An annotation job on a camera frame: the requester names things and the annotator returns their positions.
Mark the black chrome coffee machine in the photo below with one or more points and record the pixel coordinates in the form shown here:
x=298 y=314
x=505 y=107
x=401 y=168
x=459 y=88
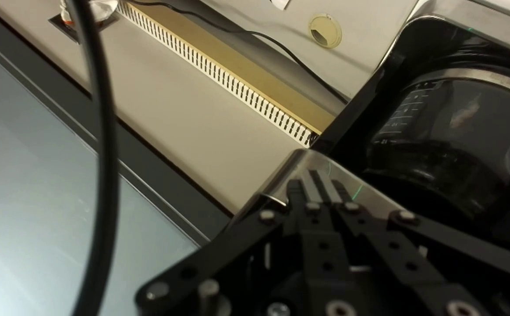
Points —
x=440 y=146

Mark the recessed socket with plug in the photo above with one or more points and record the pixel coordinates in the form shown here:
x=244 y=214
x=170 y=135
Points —
x=84 y=14

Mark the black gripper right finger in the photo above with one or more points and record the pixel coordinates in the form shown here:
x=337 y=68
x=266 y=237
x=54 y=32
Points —
x=382 y=246

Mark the dark glass coffee carafe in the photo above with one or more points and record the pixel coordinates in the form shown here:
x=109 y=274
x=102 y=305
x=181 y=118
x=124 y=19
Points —
x=452 y=140

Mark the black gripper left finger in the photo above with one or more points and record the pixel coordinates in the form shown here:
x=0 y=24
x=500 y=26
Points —
x=312 y=233

